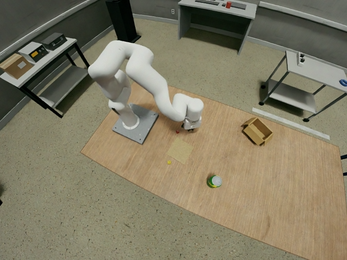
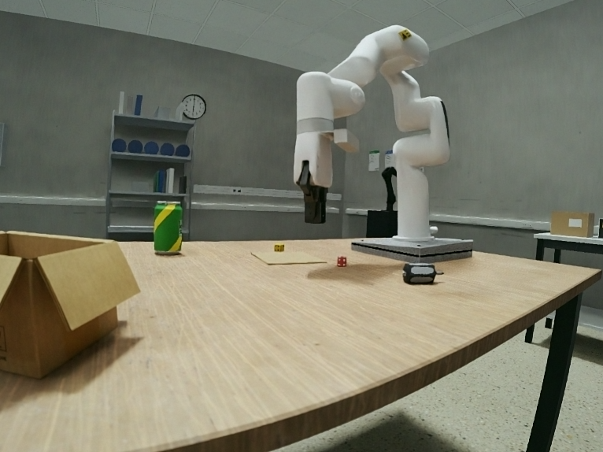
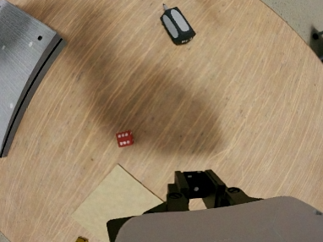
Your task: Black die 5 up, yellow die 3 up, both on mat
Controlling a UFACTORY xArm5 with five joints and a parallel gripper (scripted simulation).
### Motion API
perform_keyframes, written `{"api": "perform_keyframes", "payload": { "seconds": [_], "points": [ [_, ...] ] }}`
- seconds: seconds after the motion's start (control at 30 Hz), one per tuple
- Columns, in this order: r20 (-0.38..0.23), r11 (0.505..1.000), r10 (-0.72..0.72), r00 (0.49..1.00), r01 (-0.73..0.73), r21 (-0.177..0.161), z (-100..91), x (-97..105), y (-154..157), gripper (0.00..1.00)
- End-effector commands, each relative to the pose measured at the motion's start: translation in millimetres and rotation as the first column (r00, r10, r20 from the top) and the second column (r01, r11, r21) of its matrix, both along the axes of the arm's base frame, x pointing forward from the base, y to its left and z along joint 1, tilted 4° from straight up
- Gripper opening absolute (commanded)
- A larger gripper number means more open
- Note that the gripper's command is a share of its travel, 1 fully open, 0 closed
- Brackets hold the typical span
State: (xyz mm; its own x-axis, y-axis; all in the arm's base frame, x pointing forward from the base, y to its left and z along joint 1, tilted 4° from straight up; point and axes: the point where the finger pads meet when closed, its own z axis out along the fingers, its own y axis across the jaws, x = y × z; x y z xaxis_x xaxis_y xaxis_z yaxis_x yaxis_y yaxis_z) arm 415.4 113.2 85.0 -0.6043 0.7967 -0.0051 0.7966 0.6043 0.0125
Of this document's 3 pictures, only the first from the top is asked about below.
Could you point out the green drink can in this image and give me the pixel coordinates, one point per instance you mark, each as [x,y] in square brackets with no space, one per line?
[214,181]

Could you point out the beige square mat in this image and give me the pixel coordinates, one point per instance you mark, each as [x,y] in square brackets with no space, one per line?
[180,150]

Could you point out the brown cardboard box with flaps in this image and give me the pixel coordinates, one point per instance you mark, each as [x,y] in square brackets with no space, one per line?
[258,131]

